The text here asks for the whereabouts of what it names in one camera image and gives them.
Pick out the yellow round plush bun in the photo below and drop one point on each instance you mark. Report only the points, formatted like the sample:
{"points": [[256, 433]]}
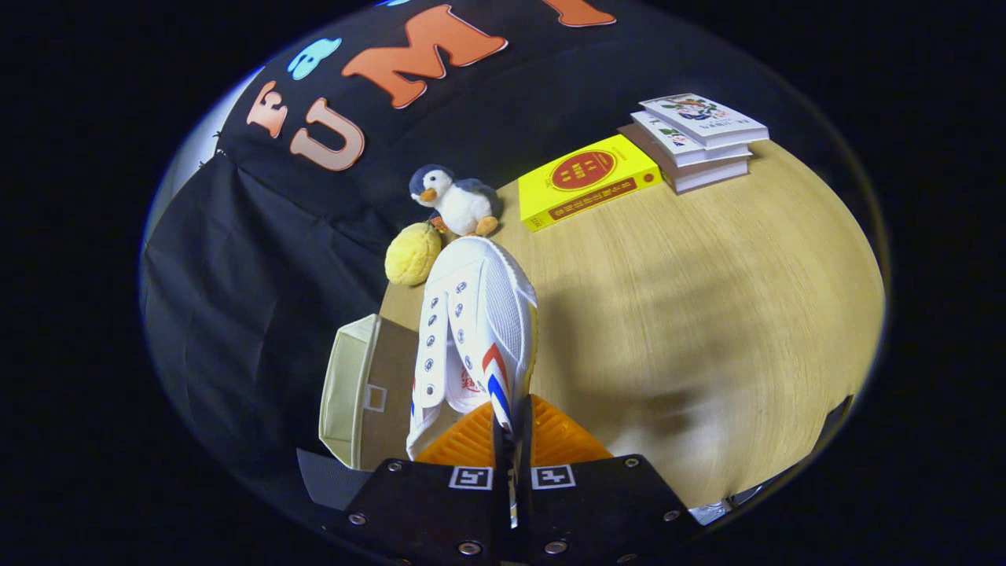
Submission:
{"points": [[413, 255]]}

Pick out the white canvas shoe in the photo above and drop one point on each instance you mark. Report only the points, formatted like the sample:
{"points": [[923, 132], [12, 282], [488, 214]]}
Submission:
{"points": [[479, 299]]}

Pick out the black backdrop cloth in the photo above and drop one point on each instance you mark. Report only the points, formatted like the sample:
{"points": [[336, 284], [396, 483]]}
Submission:
{"points": [[251, 259]]}

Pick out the penguin plush toy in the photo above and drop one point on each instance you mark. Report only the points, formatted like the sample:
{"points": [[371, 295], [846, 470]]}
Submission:
{"points": [[464, 206]]}

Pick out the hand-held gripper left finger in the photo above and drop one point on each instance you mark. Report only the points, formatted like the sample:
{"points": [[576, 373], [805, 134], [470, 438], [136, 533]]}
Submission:
{"points": [[424, 511]]}

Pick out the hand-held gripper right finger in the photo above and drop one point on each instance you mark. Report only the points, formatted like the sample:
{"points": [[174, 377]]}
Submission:
{"points": [[524, 448]]}

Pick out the white book with floral cover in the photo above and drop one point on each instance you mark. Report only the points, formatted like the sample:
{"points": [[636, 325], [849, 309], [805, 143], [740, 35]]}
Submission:
{"points": [[699, 114]]}

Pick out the brown book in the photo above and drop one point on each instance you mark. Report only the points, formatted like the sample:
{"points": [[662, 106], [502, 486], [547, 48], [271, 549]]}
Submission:
{"points": [[711, 179]]}

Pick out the beige fabric storage box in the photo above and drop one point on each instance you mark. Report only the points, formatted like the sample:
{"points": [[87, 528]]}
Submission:
{"points": [[389, 369]]}

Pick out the white illustrated book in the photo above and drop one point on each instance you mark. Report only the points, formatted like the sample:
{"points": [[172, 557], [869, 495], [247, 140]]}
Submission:
{"points": [[668, 137]]}

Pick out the yellow book with red circle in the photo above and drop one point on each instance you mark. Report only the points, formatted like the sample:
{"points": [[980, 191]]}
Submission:
{"points": [[581, 177]]}

